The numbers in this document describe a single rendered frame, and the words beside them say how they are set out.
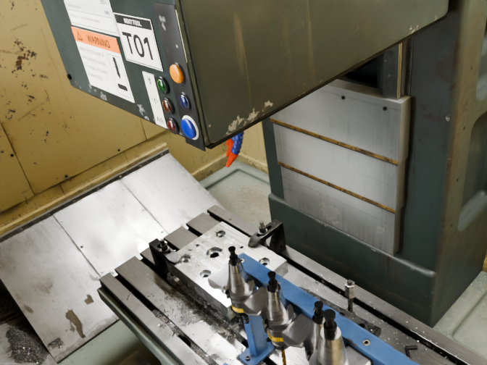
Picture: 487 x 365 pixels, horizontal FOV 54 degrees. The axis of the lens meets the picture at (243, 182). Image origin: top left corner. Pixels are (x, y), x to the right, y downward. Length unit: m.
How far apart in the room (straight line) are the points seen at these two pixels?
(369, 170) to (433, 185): 0.17
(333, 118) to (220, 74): 0.77
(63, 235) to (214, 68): 1.53
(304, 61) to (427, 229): 0.81
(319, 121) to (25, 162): 1.16
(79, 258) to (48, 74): 0.72
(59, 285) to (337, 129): 1.19
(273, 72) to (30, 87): 1.37
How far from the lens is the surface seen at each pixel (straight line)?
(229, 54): 0.66
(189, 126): 0.66
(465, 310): 1.81
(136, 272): 1.62
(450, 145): 1.28
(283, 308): 0.93
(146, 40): 0.69
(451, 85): 1.21
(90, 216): 2.12
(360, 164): 1.41
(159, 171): 2.25
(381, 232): 1.51
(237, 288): 1.00
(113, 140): 2.16
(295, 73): 0.76
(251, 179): 2.49
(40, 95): 1.99
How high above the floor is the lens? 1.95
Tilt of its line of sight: 33 degrees down
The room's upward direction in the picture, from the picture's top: 10 degrees counter-clockwise
